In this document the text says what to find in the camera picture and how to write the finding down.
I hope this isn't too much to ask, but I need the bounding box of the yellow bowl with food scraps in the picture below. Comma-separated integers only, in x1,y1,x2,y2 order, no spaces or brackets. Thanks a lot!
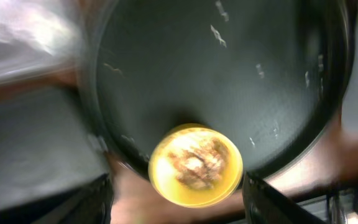
148,123,244,208

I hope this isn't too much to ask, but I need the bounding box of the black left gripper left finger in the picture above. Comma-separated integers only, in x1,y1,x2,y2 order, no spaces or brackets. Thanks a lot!
0,174,114,224

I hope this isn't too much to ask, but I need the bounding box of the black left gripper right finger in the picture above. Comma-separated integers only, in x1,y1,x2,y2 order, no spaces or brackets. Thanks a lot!
242,172,324,224

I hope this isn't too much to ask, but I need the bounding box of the clear plastic storage bin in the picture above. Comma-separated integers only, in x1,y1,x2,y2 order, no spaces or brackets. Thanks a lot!
0,0,85,85

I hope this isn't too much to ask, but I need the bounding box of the round black tray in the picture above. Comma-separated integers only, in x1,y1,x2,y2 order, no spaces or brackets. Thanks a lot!
80,0,357,177

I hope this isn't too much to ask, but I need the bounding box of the black rectangular tray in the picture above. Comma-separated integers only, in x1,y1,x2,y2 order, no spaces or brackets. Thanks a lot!
0,88,108,211

